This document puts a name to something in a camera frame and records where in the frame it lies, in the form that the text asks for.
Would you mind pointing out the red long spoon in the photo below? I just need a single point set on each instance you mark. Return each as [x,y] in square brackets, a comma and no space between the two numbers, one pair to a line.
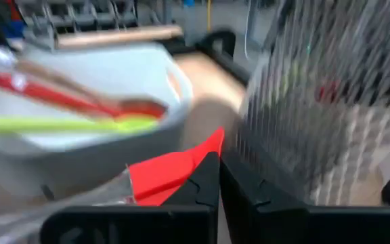
[63,96]

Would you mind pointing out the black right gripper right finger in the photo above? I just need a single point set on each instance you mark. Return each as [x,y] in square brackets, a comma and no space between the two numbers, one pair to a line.
[266,220]

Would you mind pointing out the grey translucent plastic bin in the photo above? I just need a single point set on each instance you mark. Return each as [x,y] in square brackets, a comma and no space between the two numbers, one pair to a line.
[276,162]

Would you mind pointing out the black aluminium table frame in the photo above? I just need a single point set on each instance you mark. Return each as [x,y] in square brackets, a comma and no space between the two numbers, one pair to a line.
[235,69]

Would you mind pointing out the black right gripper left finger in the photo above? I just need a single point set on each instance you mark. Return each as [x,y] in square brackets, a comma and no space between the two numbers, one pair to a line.
[195,217]

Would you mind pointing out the white plastic storage bin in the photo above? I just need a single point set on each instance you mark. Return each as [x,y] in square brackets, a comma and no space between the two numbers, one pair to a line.
[113,67]

